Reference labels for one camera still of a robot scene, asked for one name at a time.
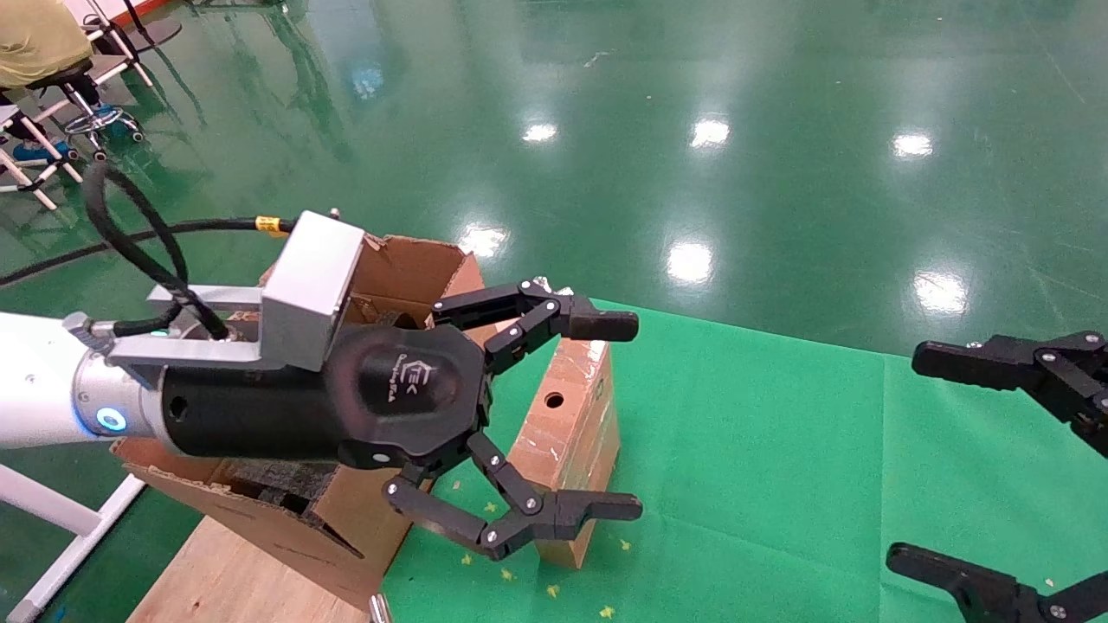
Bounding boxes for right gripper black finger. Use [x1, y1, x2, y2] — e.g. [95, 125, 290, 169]
[886, 543, 1108, 623]
[912, 331, 1108, 458]

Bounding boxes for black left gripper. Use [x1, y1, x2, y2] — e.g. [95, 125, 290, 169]
[160, 279, 644, 562]

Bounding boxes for slim cardboard box with hole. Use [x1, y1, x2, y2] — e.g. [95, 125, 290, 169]
[506, 333, 622, 570]

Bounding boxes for large open cardboard carton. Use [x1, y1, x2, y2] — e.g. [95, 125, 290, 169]
[111, 232, 487, 612]

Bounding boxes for green cloth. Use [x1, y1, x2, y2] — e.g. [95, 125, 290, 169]
[379, 294, 1108, 623]

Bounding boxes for black floor stand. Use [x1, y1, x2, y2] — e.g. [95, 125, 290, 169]
[121, 0, 184, 50]

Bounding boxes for black stool with chrome base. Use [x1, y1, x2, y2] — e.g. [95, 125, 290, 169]
[24, 59, 146, 164]

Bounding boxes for person in yellow shirt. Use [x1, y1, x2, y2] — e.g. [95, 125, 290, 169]
[0, 0, 94, 90]

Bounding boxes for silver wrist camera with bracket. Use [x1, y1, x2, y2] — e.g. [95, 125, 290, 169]
[104, 210, 366, 390]

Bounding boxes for black cable with yellow tag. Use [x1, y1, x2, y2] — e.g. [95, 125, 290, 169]
[0, 216, 300, 286]

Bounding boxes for thick black cable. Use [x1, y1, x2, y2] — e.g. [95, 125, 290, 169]
[82, 160, 233, 340]

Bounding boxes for white tube table frame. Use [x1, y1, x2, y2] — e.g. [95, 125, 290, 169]
[65, 0, 157, 87]

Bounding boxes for white tube rack frame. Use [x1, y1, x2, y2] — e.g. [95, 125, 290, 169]
[0, 102, 85, 211]

